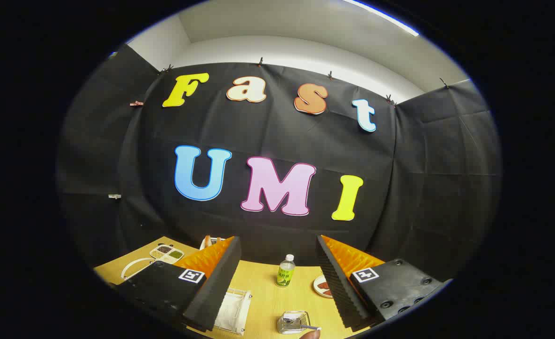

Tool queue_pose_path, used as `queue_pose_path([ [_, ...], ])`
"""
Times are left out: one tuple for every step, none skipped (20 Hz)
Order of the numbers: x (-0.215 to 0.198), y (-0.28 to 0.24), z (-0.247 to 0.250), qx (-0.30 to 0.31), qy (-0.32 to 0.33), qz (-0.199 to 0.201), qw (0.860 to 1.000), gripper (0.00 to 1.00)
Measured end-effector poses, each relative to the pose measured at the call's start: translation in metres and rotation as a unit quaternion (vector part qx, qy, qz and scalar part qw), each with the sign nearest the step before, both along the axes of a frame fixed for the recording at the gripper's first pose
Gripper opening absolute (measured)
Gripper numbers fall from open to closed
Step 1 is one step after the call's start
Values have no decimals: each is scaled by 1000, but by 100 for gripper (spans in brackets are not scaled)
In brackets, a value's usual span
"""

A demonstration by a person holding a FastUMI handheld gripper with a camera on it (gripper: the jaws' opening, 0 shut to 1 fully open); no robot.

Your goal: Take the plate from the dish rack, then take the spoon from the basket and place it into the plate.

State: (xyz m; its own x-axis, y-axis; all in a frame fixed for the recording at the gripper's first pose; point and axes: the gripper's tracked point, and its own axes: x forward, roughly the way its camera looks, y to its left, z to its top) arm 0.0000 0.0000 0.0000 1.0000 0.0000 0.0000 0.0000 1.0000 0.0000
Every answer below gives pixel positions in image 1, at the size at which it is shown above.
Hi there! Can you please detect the black backdrop cloth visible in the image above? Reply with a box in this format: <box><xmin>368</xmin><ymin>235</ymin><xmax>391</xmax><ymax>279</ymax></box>
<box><xmin>56</xmin><ymin>45</ymin><xmax>502</xmax><ymax>283</ymax></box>

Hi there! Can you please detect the metal mesh basket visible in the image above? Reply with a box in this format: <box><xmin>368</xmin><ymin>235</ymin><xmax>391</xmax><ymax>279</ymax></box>
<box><xmin>277</xmin><ymin>311</ymin><xmax>312</xmax><ymax>335</ymax></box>

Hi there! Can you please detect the blue checkered handle spoon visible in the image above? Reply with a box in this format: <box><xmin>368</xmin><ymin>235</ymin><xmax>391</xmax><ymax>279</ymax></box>
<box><xmin>288</xmin><ymin>318</ymin><xmax>322</xmax><ymax>331</ymax></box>

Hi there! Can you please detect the white toaster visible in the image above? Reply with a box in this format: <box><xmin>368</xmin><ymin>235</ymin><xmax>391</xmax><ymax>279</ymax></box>
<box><xmin>200</xmin><ymin>235</ymin><xmax>226</xmax><ymax>250</ymax></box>

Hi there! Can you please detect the divided seasoning tray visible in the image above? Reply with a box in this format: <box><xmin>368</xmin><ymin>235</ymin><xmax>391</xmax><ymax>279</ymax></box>
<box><xmin>149</xmin><ymin>244</ymin><xmax>185</xmax><ymax>264</ymax></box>

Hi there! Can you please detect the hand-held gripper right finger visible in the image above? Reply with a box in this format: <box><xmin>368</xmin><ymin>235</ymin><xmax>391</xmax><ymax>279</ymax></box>
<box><xmin>316</xmin><ymin>234</ymin><xmax>452</xmax><ymax>332</ymax></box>

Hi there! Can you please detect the white wire dish rack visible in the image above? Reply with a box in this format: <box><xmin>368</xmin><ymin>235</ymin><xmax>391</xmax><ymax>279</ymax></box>
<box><xmin>121</xmin><ymin>258</ymin><xmax>253</xmax><ymax>336</ymax></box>

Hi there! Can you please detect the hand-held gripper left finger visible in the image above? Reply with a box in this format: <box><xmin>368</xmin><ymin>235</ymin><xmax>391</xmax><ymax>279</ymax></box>
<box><xmin>113</xmin><ymin>235</ymin><xmax>241</xmax><ymax>333</ymax></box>

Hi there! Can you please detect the white round dish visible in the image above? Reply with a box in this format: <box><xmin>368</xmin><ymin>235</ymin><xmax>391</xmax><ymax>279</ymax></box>
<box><xmin>313</xmin><ymin>274</ymin><xmax>334</xmax><ymax>299</ymax></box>

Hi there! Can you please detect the white ribbed drain tray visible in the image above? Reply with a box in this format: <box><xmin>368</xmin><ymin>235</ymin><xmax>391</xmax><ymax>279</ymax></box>
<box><xmin>214</xmin><ymin>292</ymin><xmax>248</xmax><ymax>332</ymax></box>

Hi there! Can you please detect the green label drink bottle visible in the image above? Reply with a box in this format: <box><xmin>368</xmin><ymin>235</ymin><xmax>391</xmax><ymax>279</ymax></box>
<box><xmin>276</xmin><ymin>254</ymin><xmax>296</xmax><ymax>287</ymax></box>

